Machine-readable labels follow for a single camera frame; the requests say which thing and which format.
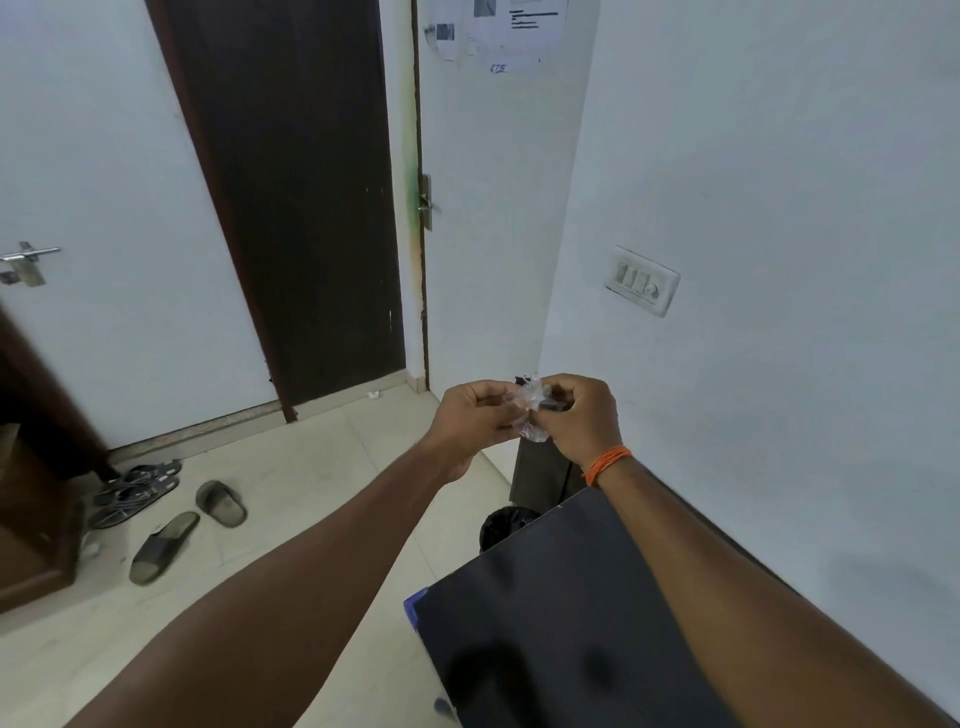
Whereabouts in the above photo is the person's left hand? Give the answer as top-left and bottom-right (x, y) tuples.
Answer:
(425, 380), (528, 485)

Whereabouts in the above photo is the person's right hand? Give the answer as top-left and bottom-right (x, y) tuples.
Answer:
(525, 373), (625, 468)

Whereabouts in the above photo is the clear plastic wrapper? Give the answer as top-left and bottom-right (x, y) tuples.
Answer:
(504, 377), (555, 444)

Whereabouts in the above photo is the person's left forearm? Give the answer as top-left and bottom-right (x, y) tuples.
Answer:
(67, 438), (470, 728)

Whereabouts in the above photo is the person's right forearm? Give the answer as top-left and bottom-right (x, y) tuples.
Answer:
(592, 456), (957, 728)

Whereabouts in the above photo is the dark brown low cabinet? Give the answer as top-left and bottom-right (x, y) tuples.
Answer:
(510, 438), (590, 505)

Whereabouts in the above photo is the orange thread wristband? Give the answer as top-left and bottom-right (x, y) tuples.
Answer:
(582, 445), (635, 489)

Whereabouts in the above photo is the black bin with liner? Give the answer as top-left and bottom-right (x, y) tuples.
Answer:
(480, 506), (545, 555)

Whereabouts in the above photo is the white door with papers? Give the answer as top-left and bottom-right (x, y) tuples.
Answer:
(411, 0), (601, 393)

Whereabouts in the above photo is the black flat-topped appliance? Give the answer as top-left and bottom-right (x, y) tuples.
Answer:
(414, 486), (744, 728)

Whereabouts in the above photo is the blue plastic crate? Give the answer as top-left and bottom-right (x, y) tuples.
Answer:
(403, 587), (430, 639)

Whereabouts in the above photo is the dark brown wooden door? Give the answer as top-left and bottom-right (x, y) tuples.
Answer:
(144, 0), (407, 423)

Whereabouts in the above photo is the grey slide sandal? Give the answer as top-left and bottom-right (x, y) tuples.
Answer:
(129, 511), (201, 586)
(195, 480), (249, 529)

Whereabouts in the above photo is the paper notice with photo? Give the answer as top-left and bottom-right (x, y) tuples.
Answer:
(424, 0), (481, 63)

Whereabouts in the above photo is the paper notice with text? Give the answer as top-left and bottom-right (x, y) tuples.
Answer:
(468, 0), (571, 76)

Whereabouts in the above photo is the white door with latch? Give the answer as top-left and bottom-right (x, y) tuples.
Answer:
(0, 0), (280, 451)

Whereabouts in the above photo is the brown wooden cabinet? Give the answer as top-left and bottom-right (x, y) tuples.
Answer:
(0, 303), (114, 615)

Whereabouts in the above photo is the white wall switch plate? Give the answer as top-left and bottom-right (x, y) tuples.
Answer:
(604, 244), (681, 318)

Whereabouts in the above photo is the metal door handle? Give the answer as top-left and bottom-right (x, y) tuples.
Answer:
(417, 173), (442, 232)

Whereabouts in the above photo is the black strapped sandal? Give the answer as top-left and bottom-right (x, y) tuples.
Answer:
(88, 477), (181, 531)
(93, 459), (183, 505)

